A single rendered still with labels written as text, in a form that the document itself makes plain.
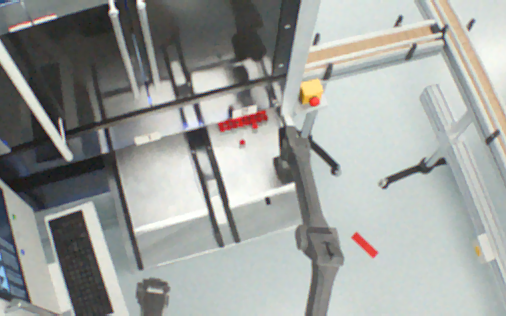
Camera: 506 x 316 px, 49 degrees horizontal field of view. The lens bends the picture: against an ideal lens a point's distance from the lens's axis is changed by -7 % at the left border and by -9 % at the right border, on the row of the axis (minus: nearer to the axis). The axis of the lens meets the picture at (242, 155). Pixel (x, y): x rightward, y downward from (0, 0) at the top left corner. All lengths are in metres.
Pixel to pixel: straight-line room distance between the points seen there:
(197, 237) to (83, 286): 0.44
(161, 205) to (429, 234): 1.55
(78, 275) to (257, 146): 0.79
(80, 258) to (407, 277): 1.65
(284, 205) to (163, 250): 0.44
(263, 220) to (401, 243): 1.16
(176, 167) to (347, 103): 1.39
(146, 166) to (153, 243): 0.28
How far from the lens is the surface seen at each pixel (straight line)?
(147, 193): 2.08
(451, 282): 3.10
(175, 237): 2.03
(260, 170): 2.09
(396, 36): 2.38
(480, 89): 2.35
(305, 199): 1.63
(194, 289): 2.89
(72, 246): 2.15
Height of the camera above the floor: 2.86
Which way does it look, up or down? 69 degrees down
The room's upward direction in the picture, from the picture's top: 4 degrees clockwise
